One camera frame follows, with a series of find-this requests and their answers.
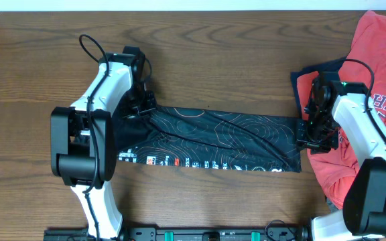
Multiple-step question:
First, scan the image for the black orange-patterned jersey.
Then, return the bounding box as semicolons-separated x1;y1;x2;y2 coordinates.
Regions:
115;106;302;172

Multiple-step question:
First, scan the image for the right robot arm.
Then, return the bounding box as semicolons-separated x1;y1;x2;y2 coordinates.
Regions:
296;77;386;240

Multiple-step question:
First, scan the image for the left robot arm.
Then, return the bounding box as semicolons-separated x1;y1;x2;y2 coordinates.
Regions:
50;48;156;240

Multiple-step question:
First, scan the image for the navy blue garment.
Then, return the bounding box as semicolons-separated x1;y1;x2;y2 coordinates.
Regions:
290;58;344;121

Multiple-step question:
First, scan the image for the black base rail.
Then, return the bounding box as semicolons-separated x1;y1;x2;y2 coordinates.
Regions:
43;226;314;241

